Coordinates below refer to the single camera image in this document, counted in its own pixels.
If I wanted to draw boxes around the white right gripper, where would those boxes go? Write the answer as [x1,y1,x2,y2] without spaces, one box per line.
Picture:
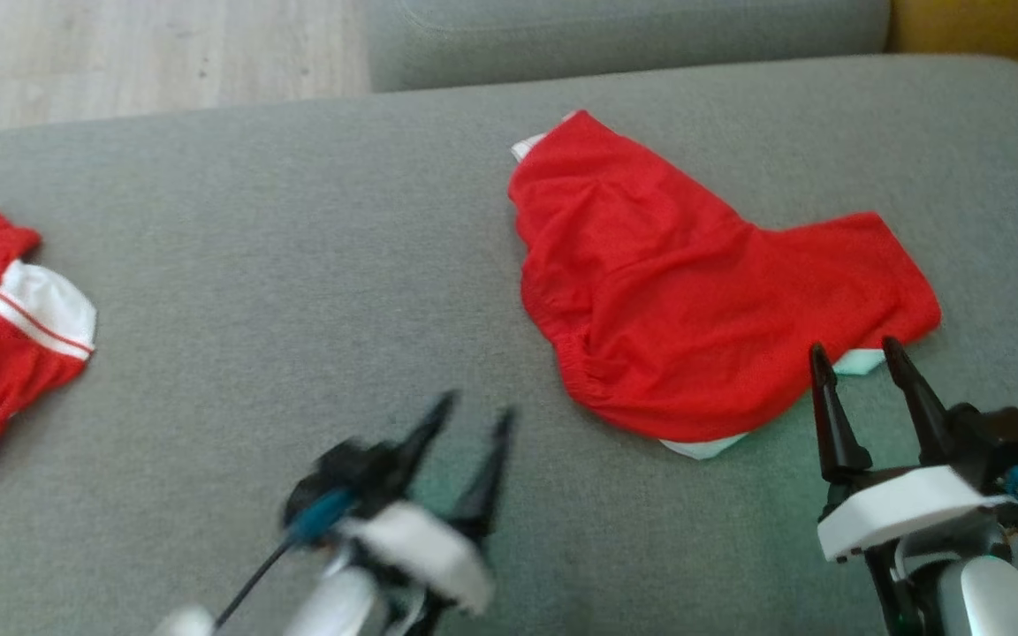
[809,336,1015,566]

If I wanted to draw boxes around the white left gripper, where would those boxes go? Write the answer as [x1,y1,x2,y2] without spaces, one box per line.
[337,391,516,617]

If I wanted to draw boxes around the red Bulls 23 shorts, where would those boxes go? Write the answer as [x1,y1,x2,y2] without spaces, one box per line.
[507,110,943,460]

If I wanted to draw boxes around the large grey sofa seat cushion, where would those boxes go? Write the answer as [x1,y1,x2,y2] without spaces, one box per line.
[0,53,1018,636]

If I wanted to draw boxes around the small grey sofa cushion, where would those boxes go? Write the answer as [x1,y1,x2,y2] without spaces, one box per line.
[359,0,892,94]

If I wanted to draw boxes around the white cable clip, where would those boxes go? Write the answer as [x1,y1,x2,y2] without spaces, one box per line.
[151,605,217,636]

